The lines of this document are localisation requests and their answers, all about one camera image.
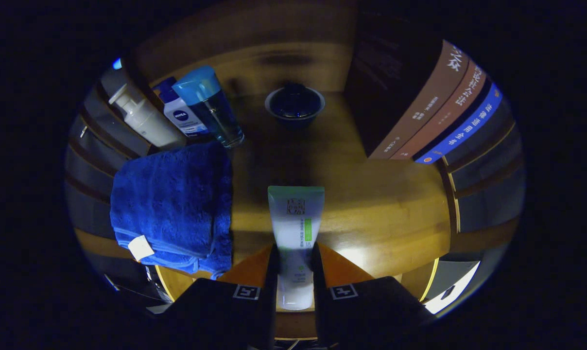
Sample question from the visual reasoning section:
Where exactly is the dark brown book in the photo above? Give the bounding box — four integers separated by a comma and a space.
343, 10, 470, 160

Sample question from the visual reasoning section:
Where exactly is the blue folded towel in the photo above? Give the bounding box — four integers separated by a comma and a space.
110, 141, 234, 280

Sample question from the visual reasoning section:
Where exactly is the wooden cabinet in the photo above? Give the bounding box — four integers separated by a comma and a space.
65, 0, 526, 341

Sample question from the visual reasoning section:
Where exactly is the white bottle blue pump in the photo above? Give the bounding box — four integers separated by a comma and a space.
154, 76, 210, 138

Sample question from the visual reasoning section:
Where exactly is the reddish brown book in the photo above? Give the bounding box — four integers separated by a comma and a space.
390, 61, 487, 161

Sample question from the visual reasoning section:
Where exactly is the blue book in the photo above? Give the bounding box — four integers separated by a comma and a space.
413, 80, 503, 165

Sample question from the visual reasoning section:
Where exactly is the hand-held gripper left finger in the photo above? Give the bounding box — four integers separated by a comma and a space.
160, 243, 280, 350

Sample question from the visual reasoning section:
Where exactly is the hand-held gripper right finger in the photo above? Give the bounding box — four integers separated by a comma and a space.
311, 242, 435, 348

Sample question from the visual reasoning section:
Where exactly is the blue lidded teacup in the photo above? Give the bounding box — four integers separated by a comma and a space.
264, 82, 326, 129

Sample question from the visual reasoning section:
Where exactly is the white green tube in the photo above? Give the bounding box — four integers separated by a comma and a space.
267, 185, 326, 311

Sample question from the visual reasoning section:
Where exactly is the wooden countertop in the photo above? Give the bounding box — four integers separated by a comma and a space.
74, 87, 453, 290

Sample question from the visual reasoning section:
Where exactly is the teal clear bottle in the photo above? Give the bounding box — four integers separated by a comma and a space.
172, 66, 245, 149

